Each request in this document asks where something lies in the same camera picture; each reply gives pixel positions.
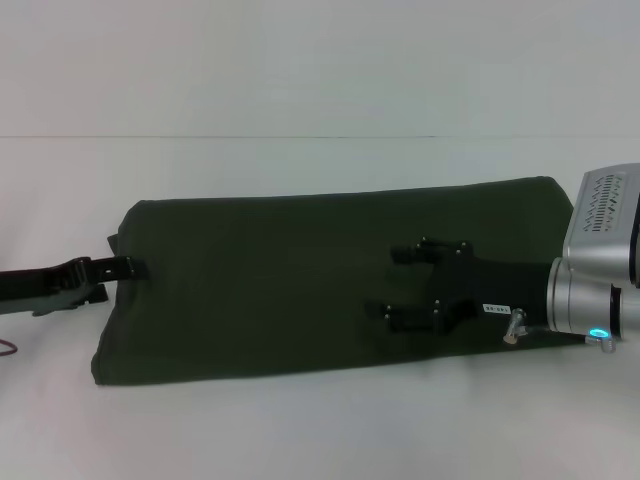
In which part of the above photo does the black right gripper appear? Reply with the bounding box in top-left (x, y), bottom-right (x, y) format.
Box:
top-left (364, 237), bottom-right (555, 336)

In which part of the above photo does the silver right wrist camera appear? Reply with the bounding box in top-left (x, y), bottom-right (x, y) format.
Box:
top-left (562, 162), bottom-right (640, 290)

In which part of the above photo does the silver wrist connector stub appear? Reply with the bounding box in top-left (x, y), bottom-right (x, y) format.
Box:
top-left (503, 307), bottom-right (529, 347)

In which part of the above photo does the dark green t-shirt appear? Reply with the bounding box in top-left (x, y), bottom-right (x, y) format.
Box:
top-left (89, 174), bottom-right (576, 389)

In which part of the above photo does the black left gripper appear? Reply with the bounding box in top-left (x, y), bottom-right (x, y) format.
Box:
top-left (0, 255), bottom-right (151, 319)

